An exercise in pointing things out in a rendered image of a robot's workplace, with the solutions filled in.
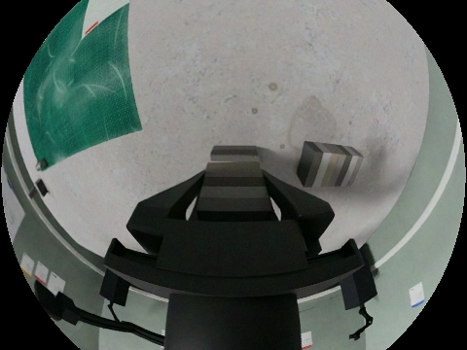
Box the green flat sheet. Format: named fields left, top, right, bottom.
left=23, top=0, right=143, bottom=172

